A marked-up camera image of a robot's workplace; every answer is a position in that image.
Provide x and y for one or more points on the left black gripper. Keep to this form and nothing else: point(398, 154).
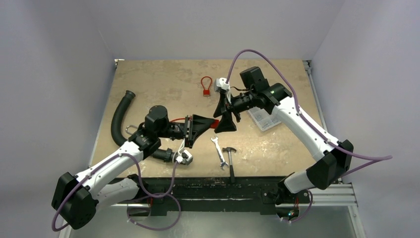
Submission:
point(197, 122)

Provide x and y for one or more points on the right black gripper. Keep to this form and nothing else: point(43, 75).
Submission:
point(227, 105)

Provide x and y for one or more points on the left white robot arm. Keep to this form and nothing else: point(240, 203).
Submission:
point(149, 140)

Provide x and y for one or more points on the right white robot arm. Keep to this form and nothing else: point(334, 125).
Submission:
point(330, 154)

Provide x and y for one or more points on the clear plastic screw box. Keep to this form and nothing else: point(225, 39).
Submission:
point(262, 119)

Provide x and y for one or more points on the silver wrench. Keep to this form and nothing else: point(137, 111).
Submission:
point(223, 162)

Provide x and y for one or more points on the brass padlock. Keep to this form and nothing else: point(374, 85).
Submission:
point(130, 129)

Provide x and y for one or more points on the small red cable padlock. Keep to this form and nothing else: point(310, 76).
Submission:
point(206, 83)

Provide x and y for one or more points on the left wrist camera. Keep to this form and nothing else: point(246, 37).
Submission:
point(183, 156)

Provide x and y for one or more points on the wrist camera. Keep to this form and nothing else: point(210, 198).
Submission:
point(183, 156)
point(221, 86)

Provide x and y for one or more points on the black handled hammer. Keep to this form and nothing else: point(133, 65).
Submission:
point(229, 150)

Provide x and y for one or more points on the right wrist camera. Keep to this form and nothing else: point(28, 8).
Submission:
point(221, 86)

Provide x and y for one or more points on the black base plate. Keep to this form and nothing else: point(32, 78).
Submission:
point(247, 194)

